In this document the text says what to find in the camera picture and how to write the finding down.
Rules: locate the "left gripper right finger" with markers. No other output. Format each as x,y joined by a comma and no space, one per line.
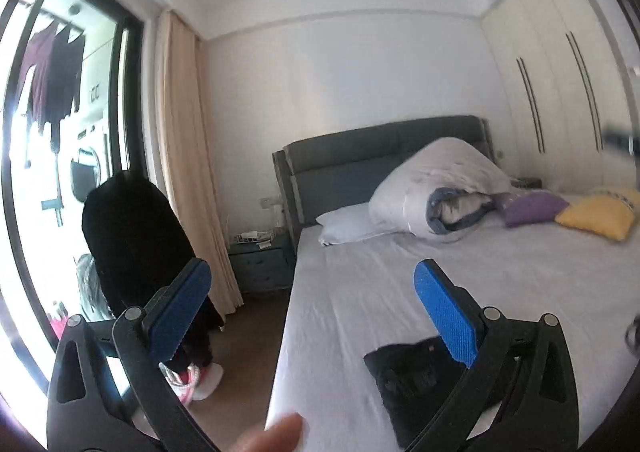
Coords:
455,314

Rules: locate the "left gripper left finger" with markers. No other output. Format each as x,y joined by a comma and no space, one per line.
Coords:
174,310

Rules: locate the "black pants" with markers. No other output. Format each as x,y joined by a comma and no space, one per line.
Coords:
414,381

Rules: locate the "person's left hand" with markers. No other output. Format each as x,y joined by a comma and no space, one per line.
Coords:
285,435

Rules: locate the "yellow cushion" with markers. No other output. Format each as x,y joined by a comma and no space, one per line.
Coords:
608,212

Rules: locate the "black chair with clothes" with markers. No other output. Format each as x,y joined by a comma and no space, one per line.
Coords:
135,238

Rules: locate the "dark grey bedside table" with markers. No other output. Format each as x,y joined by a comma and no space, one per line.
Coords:
261,269

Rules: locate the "white bed sheet mattress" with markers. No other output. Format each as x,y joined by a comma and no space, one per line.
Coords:
353,298

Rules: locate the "purple cushion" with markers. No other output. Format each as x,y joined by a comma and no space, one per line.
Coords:
529,207

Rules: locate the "rolled white grey duvet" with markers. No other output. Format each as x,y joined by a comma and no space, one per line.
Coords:
440,192

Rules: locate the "white pillow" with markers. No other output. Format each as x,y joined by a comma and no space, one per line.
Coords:
350,224

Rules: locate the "beige curtain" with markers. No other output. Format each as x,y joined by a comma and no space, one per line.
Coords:
184,132

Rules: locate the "dark grey upholstered headboard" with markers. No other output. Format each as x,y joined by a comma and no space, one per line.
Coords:
328,172

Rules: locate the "hanging dark clothes outside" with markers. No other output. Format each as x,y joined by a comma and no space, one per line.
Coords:
54,92

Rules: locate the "black framed glass window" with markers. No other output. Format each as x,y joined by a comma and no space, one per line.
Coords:
43,250

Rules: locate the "white wardrobe with handles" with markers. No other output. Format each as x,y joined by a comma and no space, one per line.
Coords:
564,89

